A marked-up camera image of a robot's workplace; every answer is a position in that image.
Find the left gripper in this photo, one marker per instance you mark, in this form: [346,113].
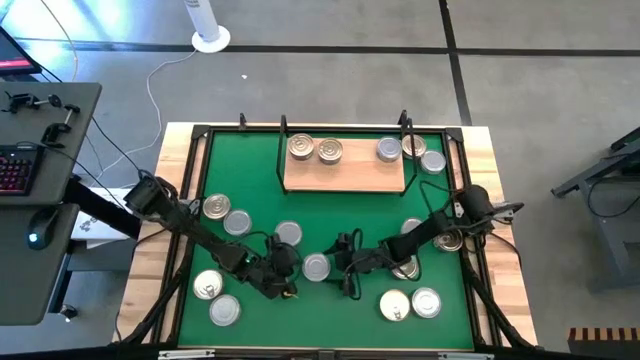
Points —
[267,280]

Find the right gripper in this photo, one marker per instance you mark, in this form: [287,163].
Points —
[370,260]

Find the blue salmon can gold lid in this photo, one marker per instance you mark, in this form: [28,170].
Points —
[450,242]
[216,206]
[330,150]
[394,305]
[419,146]
[412,272]
[301,146]

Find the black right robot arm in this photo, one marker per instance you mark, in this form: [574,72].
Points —
[425,232]

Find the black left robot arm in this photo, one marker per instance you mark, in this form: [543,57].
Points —
[190,227]

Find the wooden shelf board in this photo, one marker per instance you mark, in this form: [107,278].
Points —
[350,175]

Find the green table mat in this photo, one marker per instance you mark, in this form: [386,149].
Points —
[320,320]

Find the silver can on side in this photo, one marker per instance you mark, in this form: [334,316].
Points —
[208,284]

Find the white printed paper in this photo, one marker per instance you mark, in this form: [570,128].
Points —
[97,232]

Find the black computer mouse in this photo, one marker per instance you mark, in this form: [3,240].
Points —
[42,225]

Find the dark grey desk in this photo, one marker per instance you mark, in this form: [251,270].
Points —
[25,295]

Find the black desk clamp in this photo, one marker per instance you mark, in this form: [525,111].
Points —
[52,134]
[50,101]

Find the striped wooden bench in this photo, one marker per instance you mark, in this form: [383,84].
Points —
[600,340]

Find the black backlit keyboard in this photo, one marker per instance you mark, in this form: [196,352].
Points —
[17,170]

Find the dark computer monitor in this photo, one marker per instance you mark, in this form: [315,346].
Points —
[12,50]

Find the silver metal bracket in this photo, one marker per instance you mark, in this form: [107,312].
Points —
[465,356]
[187,355]

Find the black upright frame post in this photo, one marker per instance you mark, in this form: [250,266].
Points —
[242,120]
[402,117]

